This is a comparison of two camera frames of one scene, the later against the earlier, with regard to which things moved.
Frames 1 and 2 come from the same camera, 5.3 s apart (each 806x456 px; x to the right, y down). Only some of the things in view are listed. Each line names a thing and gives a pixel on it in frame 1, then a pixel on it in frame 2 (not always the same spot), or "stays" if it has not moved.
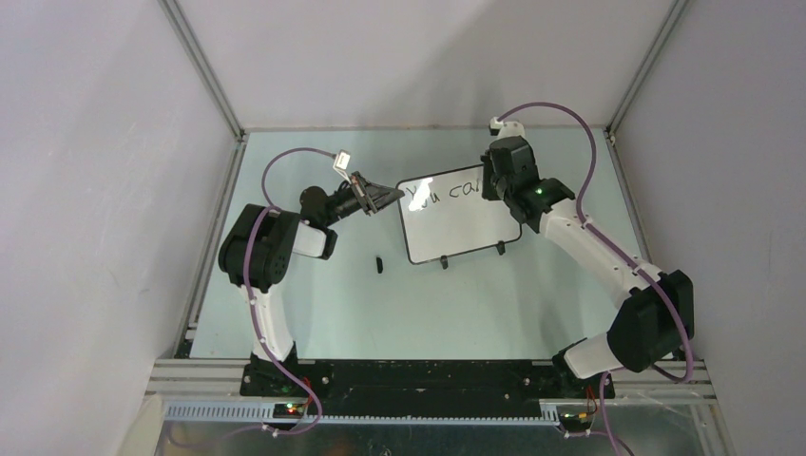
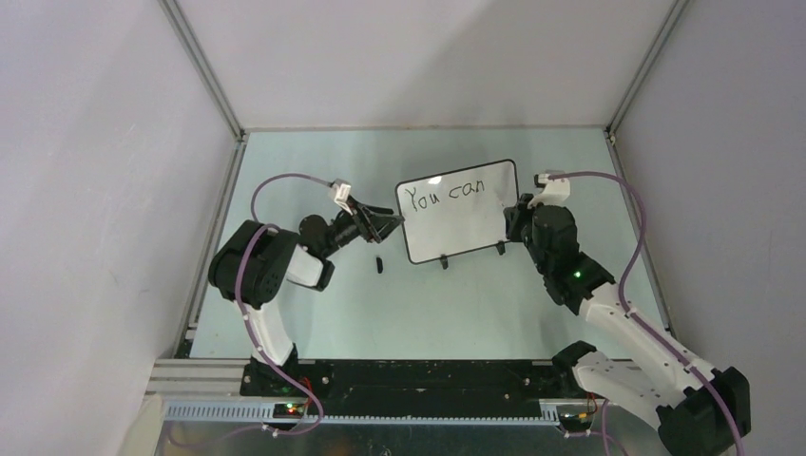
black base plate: x=424 y=388 stays
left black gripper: x=372 y=198 -> x=372 y=227
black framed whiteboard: x=444 y=214 stays
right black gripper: x=489 y=193 -> x=512 y=216
